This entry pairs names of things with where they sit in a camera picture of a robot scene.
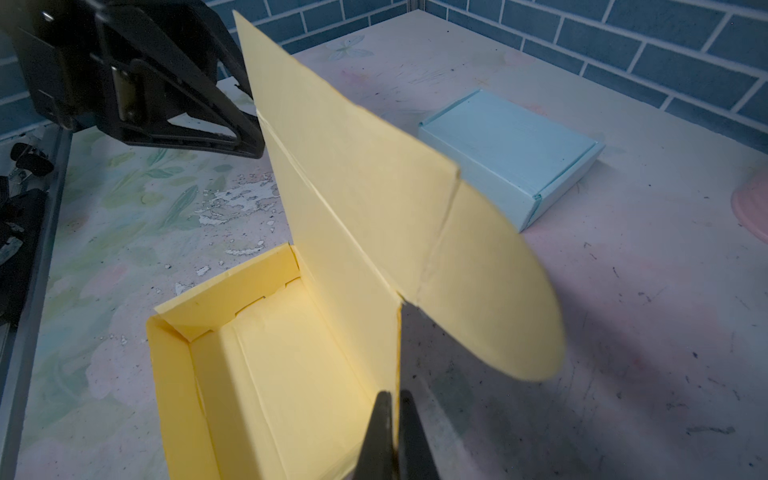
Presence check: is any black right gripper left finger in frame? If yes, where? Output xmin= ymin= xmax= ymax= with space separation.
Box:
xmin=352 ymin=391 xmax=394 ymax=480

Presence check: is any aluminium front rail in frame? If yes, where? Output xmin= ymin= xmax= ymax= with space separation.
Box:
xmin=1 ymin=125 xmax=72 ymax=479

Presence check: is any light blue paper box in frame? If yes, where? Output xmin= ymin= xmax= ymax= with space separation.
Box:
xmin=418 ymin=90 xmax=604 ymax=231

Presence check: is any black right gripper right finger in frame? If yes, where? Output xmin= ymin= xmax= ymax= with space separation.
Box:
xmin=397 ymin=390 xmax=440 ymax=480

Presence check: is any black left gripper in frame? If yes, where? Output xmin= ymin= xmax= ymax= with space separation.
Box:
xmin=1 ymin=1 xmax=265 ymax=159

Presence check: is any pink metal pencil bucket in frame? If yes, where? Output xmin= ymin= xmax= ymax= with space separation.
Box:
xmin=731 ymin=170 xmax=768 ymax=243

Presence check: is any yellow paper box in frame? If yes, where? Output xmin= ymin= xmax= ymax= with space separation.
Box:
xmin=147 ymin=17 xmax=565 ymax=479

